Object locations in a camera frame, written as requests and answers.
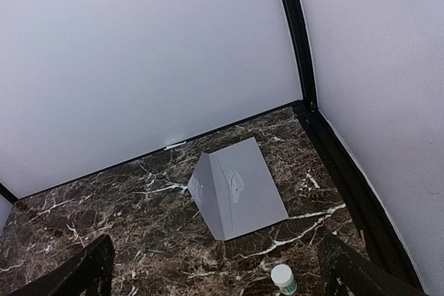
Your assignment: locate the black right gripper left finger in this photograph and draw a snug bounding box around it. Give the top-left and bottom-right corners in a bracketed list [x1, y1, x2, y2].
[11, 234, 114, 295]

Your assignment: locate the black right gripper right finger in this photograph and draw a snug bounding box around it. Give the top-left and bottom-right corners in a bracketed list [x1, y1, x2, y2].
[318, 234, 424, 295]

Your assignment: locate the black frame corner post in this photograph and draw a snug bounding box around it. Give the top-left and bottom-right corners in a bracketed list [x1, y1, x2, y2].
[282, 0, 318, 112]

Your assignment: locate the grey paper envelope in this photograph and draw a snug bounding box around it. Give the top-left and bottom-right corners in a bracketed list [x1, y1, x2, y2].
[187, 137, 289, 241]

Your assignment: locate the small white-capped glue bottle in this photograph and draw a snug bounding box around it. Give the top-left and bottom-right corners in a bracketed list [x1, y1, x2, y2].
[271, 264, 297, 295]

